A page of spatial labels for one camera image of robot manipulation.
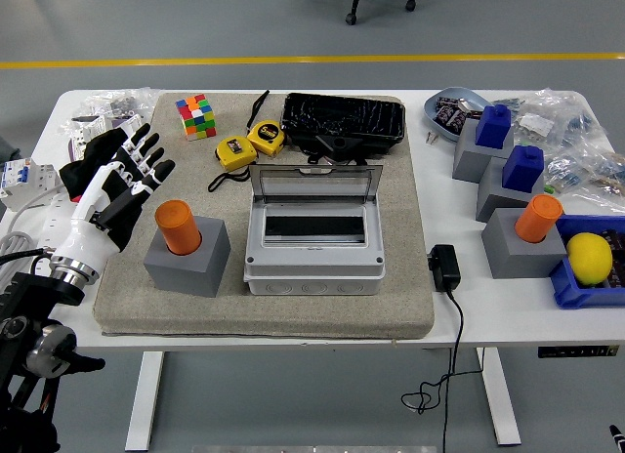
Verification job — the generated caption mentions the grey-white coiled cable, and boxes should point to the grey-white coiled cable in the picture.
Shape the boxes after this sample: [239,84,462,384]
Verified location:
[0,182,67,291]

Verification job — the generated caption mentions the colourful puzzle cube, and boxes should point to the colourful puzzle cube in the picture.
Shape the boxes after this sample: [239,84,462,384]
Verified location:
[175,93,218,143]

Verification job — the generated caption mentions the grey block with round hole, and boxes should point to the grey block with round hole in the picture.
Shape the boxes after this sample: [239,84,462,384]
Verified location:
[143,216,231,299]

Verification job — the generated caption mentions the clear bag blue parts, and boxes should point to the clear bag blue parts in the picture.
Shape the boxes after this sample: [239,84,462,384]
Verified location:
[492,87,609,151]

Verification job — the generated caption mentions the black adapter cord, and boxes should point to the black adapter cord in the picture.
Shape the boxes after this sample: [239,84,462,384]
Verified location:
[400,290,487,453]

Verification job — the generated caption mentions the yellow tape measure dark sticker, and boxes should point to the yellow tape measure dark sticker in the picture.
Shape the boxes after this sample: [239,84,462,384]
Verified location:
[207,136,259,193]

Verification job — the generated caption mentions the silver brown metal piece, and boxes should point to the silver brown metal piece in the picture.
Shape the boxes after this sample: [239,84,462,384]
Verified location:
[457,97,484,118]

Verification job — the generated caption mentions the blue plastic bin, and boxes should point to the blue plastic bin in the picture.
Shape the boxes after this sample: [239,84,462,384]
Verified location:
[548,214,625,310]

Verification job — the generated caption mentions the clear bag of screws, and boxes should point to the clear bag of screws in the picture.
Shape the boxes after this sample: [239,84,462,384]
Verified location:
[77,87,160,120]

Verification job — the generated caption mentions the orange cylinder battery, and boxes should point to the orange cylinder battery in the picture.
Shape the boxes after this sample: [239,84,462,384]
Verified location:
[514,193,564,244]
[154,199,203,257]

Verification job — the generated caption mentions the dark packets pile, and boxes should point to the dark packets pile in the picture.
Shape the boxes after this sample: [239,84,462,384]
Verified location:
[601,229,625,289]

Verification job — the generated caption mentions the yellow lemon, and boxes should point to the yellow lemon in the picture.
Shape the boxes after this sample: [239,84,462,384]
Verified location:
[565,231,614,286]

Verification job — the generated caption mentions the grey electrical box clear lid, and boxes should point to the grey electrical box clear lid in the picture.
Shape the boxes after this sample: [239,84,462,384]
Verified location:
[242,163,387,297]

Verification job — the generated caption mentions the yellow tape measure 5m print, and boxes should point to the yellow tape measure 5m print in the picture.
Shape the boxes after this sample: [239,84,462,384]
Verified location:
[245,89,287,157]

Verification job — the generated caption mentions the clear bag mixed parts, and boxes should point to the clear bag mixed parts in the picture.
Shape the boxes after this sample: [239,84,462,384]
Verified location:
[541,144,625,211]

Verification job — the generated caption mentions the grey block holder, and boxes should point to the grey block holder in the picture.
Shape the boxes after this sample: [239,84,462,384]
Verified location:
[480,207,569,280]
[451,118,516,185]
[476,155,546,224]

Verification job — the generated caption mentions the black table control panel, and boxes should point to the black table control panel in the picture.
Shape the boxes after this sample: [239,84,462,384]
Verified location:
[537,345,620,359]

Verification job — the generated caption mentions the blue-grey dish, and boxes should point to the blue-grey dish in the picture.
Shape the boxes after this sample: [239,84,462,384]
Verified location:
[423,86,494,143]

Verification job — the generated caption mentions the white table leg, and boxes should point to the white table leg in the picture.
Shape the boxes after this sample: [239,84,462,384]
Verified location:
[476,348,522,447]
[124,350,165,452]

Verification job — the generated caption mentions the black plastic bracket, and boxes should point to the black plastic bracket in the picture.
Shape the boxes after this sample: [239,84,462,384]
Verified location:
[306,134,368,167]

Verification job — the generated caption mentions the clear bag white parts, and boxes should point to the clear bag white parts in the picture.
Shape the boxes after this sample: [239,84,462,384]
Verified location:
[61,113,108,161]

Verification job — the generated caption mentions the blue block battery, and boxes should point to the blue block battery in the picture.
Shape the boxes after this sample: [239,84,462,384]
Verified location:
[475,103,513,149]
[501,145,545,192]

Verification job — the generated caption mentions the grey-brown mat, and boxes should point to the grey-brown mat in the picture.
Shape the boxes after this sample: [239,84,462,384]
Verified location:
[92,91,437,341]

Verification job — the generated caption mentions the white purple printed card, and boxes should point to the white purple printed card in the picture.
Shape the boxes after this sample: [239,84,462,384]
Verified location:
[104,114,147,142]

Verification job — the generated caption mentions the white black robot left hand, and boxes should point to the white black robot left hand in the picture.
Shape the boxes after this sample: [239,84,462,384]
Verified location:
[50,123,176,273]

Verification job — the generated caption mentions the black plastic tray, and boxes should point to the black plastic tray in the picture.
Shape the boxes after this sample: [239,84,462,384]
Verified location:
[279,92,407,156]

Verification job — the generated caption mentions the black cloth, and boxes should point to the black cloth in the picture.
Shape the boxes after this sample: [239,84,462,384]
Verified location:
[59,128,131,203]

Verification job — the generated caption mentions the black power adapter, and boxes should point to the black power adapter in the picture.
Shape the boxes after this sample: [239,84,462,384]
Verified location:
[427,244,462,294]

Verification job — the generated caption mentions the large dark printed packet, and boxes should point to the large dark printed packet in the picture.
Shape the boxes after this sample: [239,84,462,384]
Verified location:
[433,104,469,132]

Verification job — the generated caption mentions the white circuit breaker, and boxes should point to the white circuit breaker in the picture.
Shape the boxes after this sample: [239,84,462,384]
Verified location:
[0,157,63,213]

